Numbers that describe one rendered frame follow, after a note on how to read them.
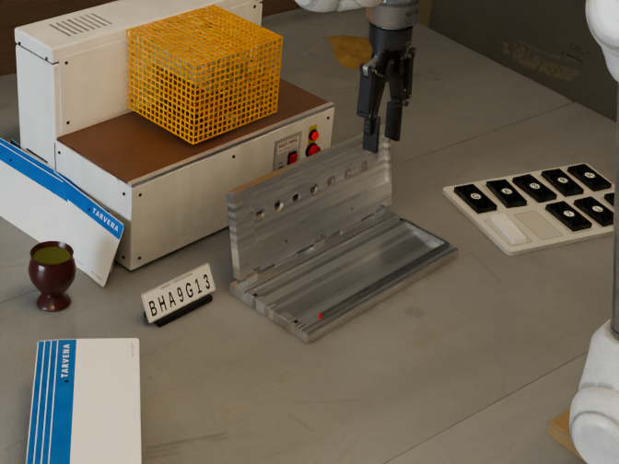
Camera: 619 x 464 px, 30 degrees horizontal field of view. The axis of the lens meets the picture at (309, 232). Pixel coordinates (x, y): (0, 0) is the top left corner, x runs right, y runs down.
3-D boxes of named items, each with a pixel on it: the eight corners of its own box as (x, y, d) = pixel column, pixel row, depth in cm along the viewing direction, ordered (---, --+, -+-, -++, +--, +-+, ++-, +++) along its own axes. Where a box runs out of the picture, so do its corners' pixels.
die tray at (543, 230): (508, 256, 236) (508, 252, 236) (440, 191, 256) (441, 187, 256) (659, 225, 253) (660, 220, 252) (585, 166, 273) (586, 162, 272)
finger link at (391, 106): (387, 101, 209) (389, 100, 209) (384, 136, 212) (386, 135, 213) (400, 107, 207) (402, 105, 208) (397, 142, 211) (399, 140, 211)
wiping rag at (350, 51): (406, 67, 311) (407, 62, 310) (344, 70, 306) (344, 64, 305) (379, 34, 329) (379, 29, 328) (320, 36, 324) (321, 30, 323)
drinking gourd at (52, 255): (19, 306, 208) (17, 255, 202) (50, 284, 214) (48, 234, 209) (57, 322, 205) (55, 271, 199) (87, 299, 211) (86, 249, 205)
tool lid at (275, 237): (232, 194, 206) (226, 191, 207) (240, 288, 214) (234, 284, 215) (390, 125, 235) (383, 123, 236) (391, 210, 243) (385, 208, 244)
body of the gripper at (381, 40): (394, 34, 193) (390, 85, 198) (423, 21, 199) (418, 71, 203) (358, 22, 197) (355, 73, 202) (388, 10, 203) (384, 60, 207)
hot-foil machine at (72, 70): (130, 275, 219) (132, 95, 198) (6, 190, 241) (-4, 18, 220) (385, 157, 267) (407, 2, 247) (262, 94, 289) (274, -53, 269)
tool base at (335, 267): (308, 344, 206) (309, 328, 204) (228, 292, 217) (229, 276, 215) (457, 257, 234) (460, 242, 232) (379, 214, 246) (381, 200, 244)
